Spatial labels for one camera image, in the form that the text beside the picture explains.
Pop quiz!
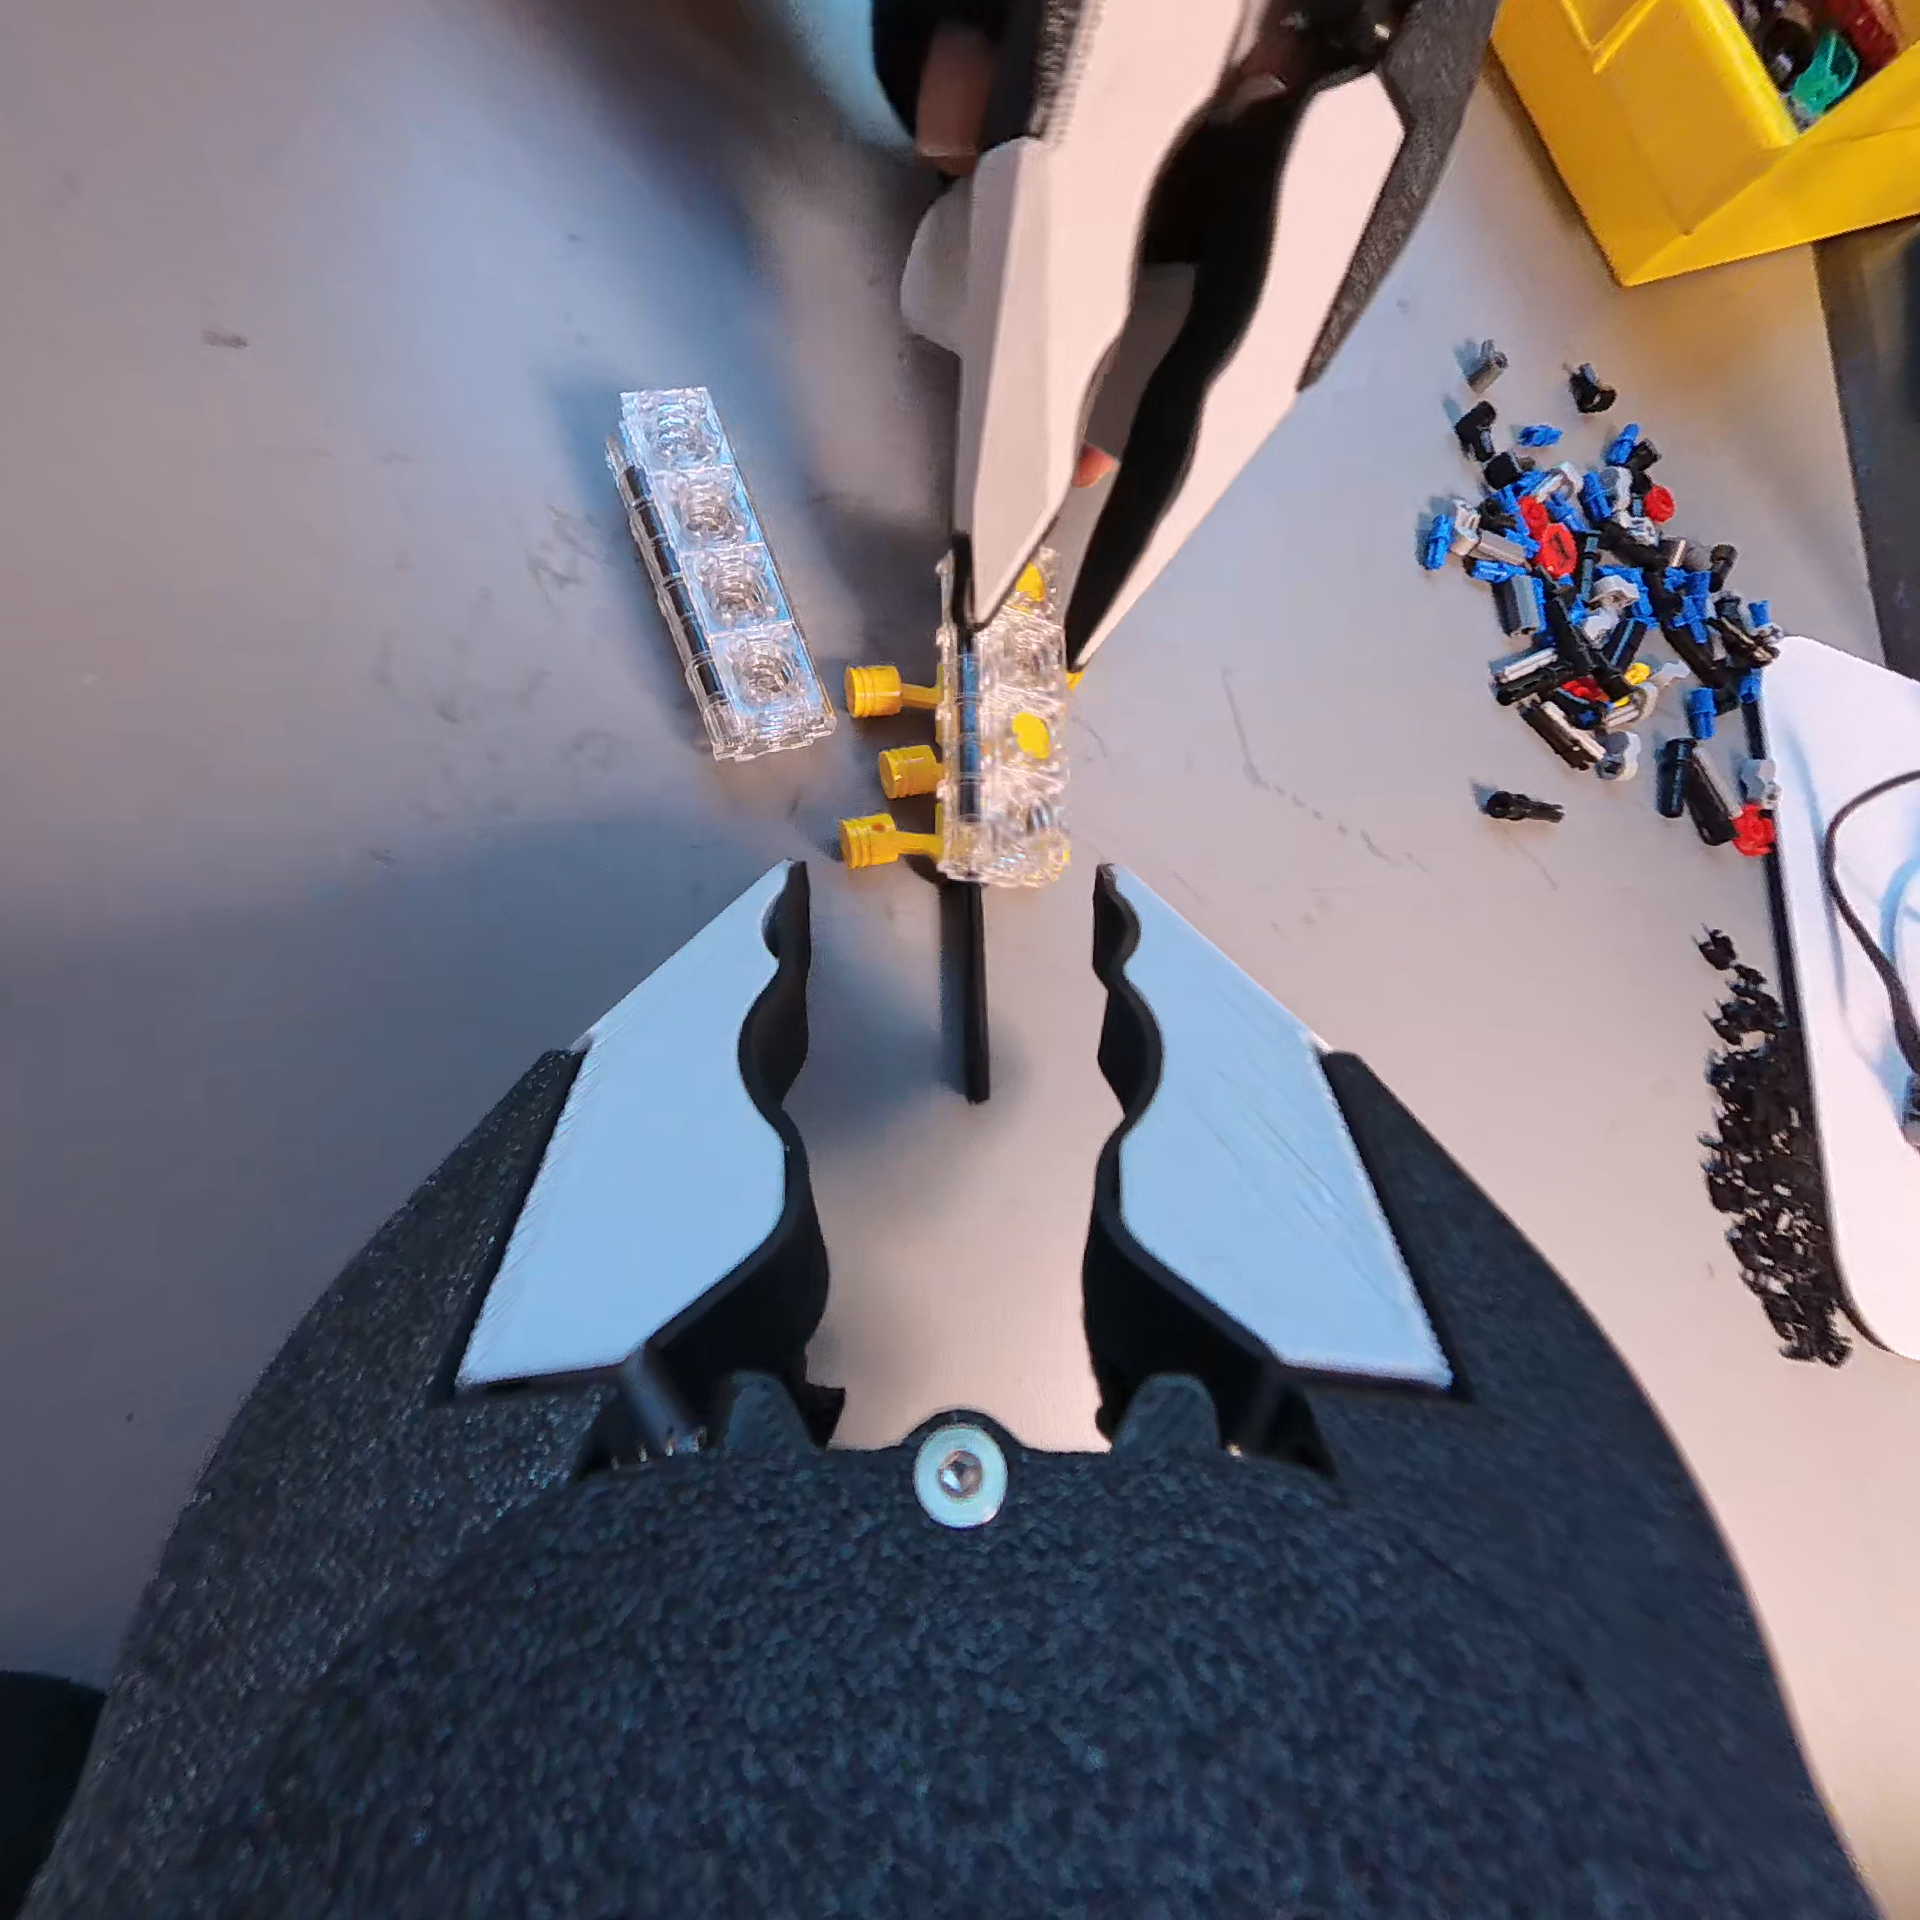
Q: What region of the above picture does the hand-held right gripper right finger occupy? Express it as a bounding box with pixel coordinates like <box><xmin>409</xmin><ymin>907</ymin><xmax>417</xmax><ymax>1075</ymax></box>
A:
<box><xmin>1082</xmin><ymin>862</ymin><xmax>1456</xmax><ymax>1470</ymax></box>

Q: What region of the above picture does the clear toy cylinder block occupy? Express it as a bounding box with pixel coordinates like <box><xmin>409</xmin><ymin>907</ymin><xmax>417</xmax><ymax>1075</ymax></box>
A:
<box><xmin>932</xmin><ymin>547</ymin><xmax>1074</xmax><ymax>890</ymax></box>
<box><xmin>602</xmin><ymin>386</ymin><xmax>837</xmax><ymax>760</ymax></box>

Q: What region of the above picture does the pile of black toy pins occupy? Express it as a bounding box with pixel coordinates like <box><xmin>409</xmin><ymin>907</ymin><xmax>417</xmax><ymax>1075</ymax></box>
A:
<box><xmin>1696</xmin><ymin>927</ymin><xmax>1854</xmax><ymax>1366</ymax></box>

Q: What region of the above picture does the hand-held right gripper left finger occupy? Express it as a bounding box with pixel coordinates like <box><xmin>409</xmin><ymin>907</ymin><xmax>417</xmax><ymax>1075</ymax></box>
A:
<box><xmin>455</xmin><ymin>860</ymin><xmax>829</xmax><ymax>1450</ymax></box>

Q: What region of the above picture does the white book stand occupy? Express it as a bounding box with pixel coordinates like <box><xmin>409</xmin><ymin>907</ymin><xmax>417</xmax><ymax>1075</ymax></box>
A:
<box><xmin>1745</xmin><ymin>638</ymin><xmax>1920</xmax><ymax>1360</ymax></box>

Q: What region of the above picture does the yellow plastic bin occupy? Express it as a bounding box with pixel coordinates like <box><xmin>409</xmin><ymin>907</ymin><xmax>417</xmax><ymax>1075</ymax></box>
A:
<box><xmin>1487</xmin><ymin>0</ymin><xmax>1920</xmax><ymax>288</ymax></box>

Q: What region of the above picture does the pile of small toy parts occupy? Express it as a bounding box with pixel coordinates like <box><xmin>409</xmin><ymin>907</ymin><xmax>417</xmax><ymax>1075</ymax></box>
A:
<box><xmin>1417</xmin><ymin>343</ymin><xmax>1786</xmax><ymax>860</ymax></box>

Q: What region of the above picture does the person's left hand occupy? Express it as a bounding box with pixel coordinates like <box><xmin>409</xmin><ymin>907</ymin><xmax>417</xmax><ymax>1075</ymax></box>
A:
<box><xmin>873</xmin><ymin>0</ymin><xmax>1033</xmax><ymax>166</ymax></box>

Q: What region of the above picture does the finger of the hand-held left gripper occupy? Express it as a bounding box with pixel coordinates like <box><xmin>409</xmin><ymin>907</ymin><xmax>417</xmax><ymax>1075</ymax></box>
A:
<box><xmin>903</xmin><ymin>0</ymin><xmax>1263</xmax><ymax>628</ymax></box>
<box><xmin>1064</xmin><ymin>71</ymin><xmax>1408</xmax><ymax>671</ymax></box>

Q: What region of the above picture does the heap of mixed toy parts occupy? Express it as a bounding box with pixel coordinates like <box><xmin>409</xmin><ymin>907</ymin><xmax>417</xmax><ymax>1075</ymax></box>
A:
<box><xmin>1738</xmin><ymin>0</ymin><xmax>1910</xmax><ymax>125</ymax></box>

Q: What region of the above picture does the thin black cable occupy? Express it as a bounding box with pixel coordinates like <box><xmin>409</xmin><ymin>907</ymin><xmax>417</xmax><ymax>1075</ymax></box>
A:
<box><xmin>1821</xmin><ymin>767</ymin><xmax>1920</xmax><ymax>1082</ymax></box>

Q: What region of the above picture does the yellow piston crankshaft assembly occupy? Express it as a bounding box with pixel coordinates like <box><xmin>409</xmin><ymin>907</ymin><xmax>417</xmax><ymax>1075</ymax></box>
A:
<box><xmin>837</xmin><ymin>547</ymin><xmax>1085</xmax><ymax>1107</ymax></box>

